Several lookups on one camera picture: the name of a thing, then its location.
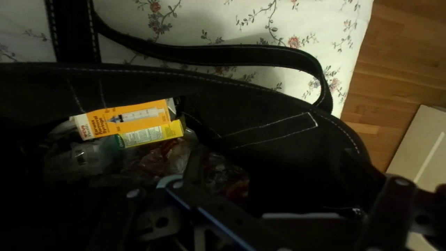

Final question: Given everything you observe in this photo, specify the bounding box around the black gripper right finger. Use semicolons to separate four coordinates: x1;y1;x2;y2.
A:
356;174;446;251

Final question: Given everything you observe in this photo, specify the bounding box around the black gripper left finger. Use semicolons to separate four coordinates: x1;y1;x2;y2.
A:
87;173;285;251

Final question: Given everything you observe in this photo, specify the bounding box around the clear plastic snack bag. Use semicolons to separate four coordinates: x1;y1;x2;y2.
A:
121;135;252;203

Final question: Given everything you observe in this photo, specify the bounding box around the black fabric shoulder bag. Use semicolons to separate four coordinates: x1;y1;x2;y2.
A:
0;0;393;251

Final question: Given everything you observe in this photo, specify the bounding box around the floral bed sheet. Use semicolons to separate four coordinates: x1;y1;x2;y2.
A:
0;0;376;120

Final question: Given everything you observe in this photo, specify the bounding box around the pale beige flat box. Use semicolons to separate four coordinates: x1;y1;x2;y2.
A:
384;103;446;251

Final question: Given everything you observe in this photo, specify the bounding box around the yellow green small box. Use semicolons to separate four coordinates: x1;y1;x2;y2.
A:
112;117;188;151

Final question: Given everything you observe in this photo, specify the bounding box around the orange cardboard medicine box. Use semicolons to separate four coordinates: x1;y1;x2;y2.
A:
68;96;178;142

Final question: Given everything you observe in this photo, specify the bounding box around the grey translucent plastic packet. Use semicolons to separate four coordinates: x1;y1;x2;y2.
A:
43;134;125;181

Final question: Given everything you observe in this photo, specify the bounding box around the thin blue cable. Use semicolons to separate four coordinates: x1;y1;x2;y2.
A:
163;183;255;251

